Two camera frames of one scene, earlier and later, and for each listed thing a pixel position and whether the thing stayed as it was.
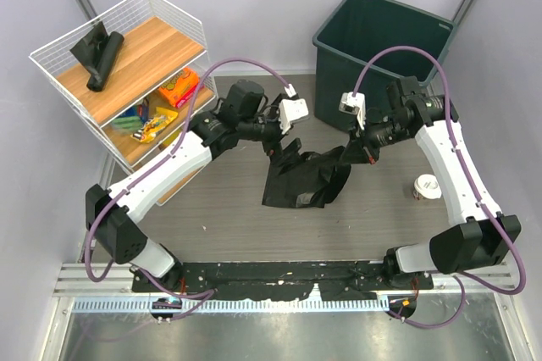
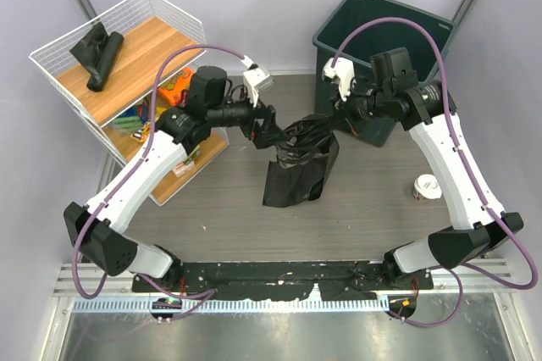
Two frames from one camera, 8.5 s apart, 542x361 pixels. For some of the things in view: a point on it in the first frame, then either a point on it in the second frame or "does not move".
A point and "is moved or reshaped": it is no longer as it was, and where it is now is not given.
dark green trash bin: (362, 25) does not move
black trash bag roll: (96, 53) does not move
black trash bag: (307, 179) is moved or reshaped
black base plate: (283, 280) does not move
